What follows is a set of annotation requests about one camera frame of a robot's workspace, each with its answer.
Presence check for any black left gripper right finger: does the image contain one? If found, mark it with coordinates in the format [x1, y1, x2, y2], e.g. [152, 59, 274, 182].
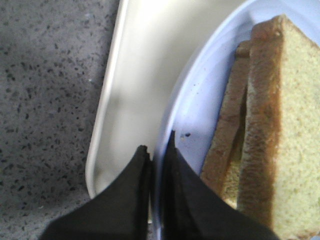
[161, 131, 278, 240]

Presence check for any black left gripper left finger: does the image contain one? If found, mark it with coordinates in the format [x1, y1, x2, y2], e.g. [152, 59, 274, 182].
[40, 145, 152, 240]

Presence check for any bread slice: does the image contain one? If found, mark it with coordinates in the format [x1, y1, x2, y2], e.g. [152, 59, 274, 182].
[200, 40, 251, 209]
[237, 15, 320, 240]

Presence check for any light blue plate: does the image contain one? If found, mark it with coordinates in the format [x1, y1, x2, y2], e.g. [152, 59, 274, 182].
[151, 0, 320, 240]

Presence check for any white bear tray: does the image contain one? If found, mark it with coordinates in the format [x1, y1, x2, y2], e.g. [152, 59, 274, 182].
[85, 0, 241, 198]

